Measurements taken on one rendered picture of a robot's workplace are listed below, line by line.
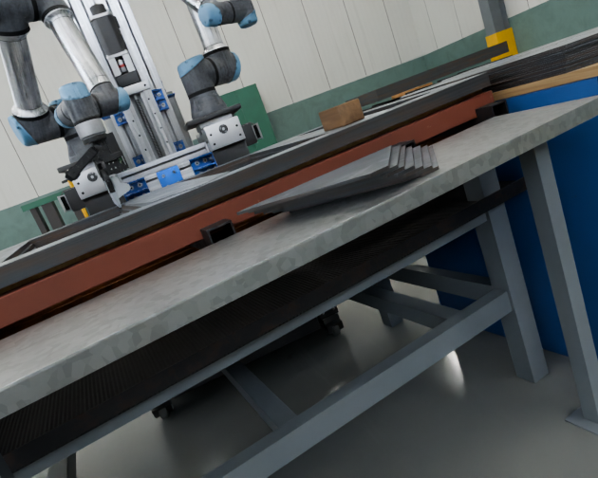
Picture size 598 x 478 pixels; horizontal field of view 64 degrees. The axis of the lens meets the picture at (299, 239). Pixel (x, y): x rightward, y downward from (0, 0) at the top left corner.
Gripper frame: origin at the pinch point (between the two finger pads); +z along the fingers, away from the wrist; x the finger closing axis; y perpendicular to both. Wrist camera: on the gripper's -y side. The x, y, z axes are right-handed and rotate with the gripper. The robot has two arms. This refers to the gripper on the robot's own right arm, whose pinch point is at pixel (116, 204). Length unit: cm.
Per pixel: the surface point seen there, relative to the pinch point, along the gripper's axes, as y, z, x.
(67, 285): -17, 8, -62
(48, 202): -49, -19, 745
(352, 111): 54, -2, -53
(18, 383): -23, 11, -94
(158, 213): 2, 2, -62
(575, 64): 94, 5, -80
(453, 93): 76, 2, -62
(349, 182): 27, 7, -88
